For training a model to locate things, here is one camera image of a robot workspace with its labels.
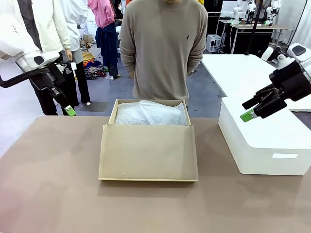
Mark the person in beige sweater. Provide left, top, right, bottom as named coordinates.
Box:
left=119, top=0, right=208, bottom=106

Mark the person's right forearm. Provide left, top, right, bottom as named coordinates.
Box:
left=119, top=46, right=137, bottom=78

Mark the mannequin in white jacket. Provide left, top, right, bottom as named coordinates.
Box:
left=14, top=0, right=71, bottom=116

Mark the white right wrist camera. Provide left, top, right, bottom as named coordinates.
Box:
left=276, top=54, right=294, bottom=71

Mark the person's left forearm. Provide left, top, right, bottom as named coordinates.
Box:
left=187, top=46, right=204, bottom=76

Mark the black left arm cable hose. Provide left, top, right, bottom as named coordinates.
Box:
left=0, top=63, right=68, bottom=88

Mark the white cartons stack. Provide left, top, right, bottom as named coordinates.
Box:
left=79, top=20, right=98, bottom=36

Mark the mannequin in pink hoodie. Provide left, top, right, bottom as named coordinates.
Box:
left=86, top=0, right=121, bottom=80

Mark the white cube appliance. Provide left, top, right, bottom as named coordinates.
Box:
left=206, top=33, right=223, bottom=53

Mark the brown cardboard shoe box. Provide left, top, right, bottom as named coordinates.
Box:
left=98, top=99, right=199, bottom=183

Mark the black tripod pole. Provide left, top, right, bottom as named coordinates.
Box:
left=244, top=0, right=262, bottom=57

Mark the black floor mat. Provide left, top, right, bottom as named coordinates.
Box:
left=78, top=101, right=110, bottom=113

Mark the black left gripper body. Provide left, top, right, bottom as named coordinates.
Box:
left=29, top=65, right=66, bottom=92

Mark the colourful clothes pile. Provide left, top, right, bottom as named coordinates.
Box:
left=81, top=52, right=109, bottom=81

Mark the brown table with black frame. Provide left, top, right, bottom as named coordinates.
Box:
left=218, top=19, right=294, bottom=55

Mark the white tissue paper sheet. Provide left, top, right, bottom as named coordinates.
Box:
left=115, top=100, right=188, bottom=126

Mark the white low platform block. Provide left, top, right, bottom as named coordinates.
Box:
left=218, top=97, right=311, bottom=176

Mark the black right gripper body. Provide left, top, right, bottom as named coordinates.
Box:
left=268, top=60, right=311, bottom=102

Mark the mannequin in white shirt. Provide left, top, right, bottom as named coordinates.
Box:
left=59, top=0, right=92, bottom=104

